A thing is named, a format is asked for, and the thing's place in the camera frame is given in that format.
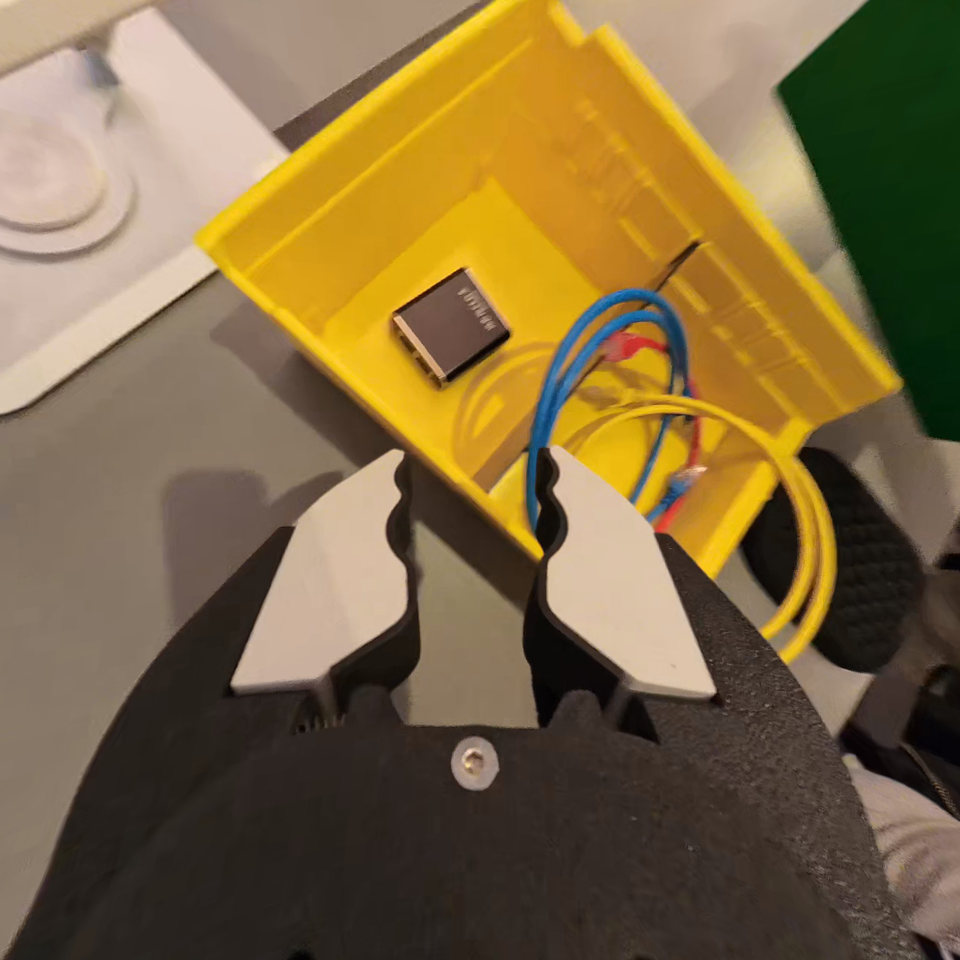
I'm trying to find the black network switch box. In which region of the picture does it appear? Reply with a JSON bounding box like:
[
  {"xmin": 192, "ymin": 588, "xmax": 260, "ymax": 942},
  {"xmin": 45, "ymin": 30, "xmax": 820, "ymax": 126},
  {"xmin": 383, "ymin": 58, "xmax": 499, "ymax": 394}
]
[{"xmin": 390, "ymin": 267, "xmax": 513, "ymax": 390}]

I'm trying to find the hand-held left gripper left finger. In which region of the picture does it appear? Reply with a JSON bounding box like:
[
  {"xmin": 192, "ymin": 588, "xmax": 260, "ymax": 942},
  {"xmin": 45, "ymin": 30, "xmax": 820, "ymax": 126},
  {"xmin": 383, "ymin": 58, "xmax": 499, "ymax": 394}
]
[{"xmin": 229, "ymin": 448, "xmax": 423, "ymax": 699}]

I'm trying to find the person's grey clothing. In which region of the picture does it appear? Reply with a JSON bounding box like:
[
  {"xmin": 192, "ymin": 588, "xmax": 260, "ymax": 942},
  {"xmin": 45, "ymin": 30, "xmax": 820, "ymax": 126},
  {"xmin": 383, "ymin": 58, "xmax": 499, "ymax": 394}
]
[{"xmin": 846, "ymin": 752, "xmax": 960, "ymax": 948}]

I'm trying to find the white stand base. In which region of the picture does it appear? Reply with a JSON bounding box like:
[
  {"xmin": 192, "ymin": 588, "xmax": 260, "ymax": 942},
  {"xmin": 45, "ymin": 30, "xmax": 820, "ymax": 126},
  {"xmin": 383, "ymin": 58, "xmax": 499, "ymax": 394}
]
[{"xmin": 0, "ymin": 7, "xmax": 292, "ymax": 418}]

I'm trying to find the blue ethernet cable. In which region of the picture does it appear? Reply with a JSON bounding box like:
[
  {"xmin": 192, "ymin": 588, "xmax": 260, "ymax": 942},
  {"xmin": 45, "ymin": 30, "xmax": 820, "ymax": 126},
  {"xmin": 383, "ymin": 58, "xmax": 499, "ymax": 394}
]
[{"xmin": 523, "ymin": 287, "xmax": 711, "ymax": 536}]

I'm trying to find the black textured pad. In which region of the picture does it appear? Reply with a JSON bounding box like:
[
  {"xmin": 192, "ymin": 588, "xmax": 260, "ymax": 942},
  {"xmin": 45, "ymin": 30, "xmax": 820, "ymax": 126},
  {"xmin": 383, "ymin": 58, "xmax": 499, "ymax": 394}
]
[{"xmin": 741, "ymin": 447, "xmax": 925, "ymax": 674}]

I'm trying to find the black bin divider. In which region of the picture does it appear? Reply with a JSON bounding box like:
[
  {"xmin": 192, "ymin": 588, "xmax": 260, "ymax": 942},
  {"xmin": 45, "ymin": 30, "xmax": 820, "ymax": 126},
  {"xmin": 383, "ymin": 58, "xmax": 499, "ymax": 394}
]
[{"xmin": 656, "ymin": 240, "xmax": 705, "ymax": 294}]

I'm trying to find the yellow ethernet cable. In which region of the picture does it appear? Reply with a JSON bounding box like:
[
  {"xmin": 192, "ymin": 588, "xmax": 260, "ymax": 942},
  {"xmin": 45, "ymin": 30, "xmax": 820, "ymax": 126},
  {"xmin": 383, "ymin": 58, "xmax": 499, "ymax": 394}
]
[{"xmin": 573, "ymin": 396, "xmax": 840, "ymax": 667}]

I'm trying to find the red ethernet cable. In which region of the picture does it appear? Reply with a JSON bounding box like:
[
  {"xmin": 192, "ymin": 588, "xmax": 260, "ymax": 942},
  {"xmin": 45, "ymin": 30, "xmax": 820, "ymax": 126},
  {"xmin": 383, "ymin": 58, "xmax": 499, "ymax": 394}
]
[{"xmin": 598, "ymin": 333, "xmax": 707, "ymax": 536}]

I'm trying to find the green panel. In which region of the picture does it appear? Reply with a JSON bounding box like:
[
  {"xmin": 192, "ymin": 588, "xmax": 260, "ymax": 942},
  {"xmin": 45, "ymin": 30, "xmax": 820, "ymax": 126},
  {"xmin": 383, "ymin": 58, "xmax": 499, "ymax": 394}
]
[{"xmin": 774, "ymin": 0, "xmax": 960, "ymax": 445}]

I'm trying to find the yellow plastic bin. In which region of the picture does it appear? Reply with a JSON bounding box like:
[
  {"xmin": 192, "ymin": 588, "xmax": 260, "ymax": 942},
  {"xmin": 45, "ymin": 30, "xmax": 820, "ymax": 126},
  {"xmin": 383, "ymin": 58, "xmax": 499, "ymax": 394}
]
[{"xmin": 193, "ymin": 0, "xmax": 906, "ymax": 583}]

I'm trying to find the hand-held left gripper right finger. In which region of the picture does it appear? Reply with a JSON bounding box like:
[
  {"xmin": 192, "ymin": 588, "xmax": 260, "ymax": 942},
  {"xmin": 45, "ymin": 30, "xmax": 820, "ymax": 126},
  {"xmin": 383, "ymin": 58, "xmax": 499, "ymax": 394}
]
[{"xmin": 523, "ymin": 444, "xmax": 719, "ymax": 705}]

